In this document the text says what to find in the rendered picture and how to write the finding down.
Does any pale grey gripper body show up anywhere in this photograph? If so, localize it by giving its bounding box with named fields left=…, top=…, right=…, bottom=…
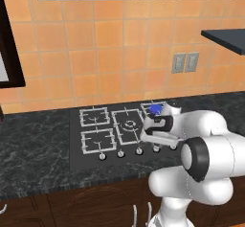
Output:
left=139, top=128, right=186, bottom=147

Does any black gas hob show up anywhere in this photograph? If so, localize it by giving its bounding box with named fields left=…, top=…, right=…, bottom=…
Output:
left=69, top=101, right=193, bottom=175

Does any dark framed window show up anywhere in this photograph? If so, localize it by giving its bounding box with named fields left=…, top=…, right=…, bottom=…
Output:
left=0, top=0, right=27, bottom=90

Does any grey wall outlet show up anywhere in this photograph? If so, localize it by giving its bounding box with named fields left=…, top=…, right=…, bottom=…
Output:
left=171, top=52, right=188, bottom=75
left=185, top=51, right=200, bottom=74

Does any silver cupboard handle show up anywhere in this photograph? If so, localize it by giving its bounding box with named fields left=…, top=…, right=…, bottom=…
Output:
left=132, top=204, right=139, bottom=227
left=145, top=201, right=153, bottom=227
left=0, top=203, right=9, bottom=216

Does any dark grey wall shelf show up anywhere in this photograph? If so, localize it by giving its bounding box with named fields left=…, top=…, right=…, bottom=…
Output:
left=200, top=28, right=245, bottom=57

